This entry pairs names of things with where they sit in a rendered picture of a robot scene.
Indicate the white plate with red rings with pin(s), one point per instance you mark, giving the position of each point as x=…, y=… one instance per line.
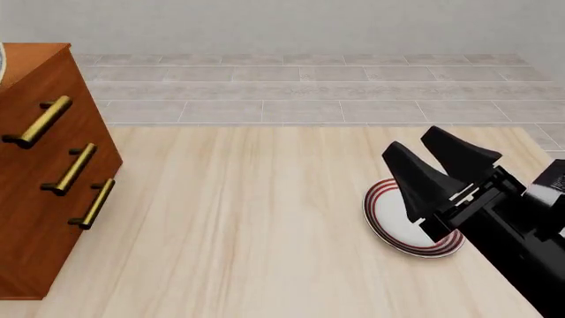
x=388, y=215

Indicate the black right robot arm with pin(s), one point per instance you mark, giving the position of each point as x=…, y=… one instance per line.
x=507, y=255

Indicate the wooden cabinet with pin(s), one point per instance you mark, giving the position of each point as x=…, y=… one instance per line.
x=31, y=232

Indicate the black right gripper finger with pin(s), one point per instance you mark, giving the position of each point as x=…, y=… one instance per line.
x=463, y=155
x=417, y=182

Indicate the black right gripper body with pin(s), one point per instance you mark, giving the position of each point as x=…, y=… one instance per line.
x=481, y=202

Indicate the patterned bowl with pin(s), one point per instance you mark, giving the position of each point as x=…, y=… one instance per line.
x=2, y=63

